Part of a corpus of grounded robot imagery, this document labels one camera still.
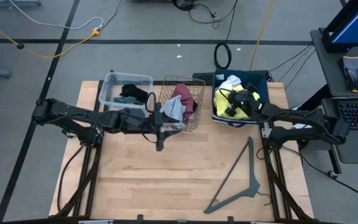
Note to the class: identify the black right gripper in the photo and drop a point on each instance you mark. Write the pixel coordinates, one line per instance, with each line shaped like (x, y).
(256, 109)

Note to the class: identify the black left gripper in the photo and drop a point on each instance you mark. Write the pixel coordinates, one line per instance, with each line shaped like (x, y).
(150, 121)

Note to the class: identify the light grey cloth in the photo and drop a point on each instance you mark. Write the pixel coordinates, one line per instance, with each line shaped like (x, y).
(174, 109)

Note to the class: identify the black sock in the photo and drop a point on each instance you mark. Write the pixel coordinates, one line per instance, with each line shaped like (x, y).
(195, 106)

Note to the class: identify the yellow cloth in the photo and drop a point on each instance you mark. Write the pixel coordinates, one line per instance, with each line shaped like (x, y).
(222, 105)

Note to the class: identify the maroon cloth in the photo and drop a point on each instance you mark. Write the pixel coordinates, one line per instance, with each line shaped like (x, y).
(183, 93)

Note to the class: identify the white fluffy towel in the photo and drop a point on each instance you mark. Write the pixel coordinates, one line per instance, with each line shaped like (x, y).
(232, 81)

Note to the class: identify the black cloth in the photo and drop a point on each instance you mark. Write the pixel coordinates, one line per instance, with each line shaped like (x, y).
(132, 91)

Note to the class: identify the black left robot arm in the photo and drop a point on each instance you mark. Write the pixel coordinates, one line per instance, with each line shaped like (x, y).
(64, 110)

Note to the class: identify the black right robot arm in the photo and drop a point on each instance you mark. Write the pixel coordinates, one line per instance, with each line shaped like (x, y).
(291, 115)

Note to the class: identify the white paper sheet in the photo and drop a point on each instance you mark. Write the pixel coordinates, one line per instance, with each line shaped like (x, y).
(298, 126)

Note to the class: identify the clear plastic bin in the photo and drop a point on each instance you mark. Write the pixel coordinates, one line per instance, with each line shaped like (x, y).
(129, 77)

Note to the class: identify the grey clothes hanger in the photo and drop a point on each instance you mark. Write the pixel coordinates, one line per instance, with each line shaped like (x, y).
(253, 183)

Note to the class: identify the grey equipment cart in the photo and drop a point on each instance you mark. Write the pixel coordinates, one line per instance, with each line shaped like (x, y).
(331, 71)

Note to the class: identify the black table clamp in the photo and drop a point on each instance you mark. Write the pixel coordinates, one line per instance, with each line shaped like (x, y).
(140, 218)
(230, 219)

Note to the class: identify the grey work gloves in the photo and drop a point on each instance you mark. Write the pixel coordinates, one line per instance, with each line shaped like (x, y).
(353, 74)

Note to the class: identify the black computer monitor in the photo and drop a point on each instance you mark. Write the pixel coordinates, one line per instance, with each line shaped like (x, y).
(356, 28)

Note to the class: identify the black round floor plug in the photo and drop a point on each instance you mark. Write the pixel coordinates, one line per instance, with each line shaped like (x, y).
(20, 46)

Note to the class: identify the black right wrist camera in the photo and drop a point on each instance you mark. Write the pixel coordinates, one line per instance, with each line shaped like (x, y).
(242, 104)

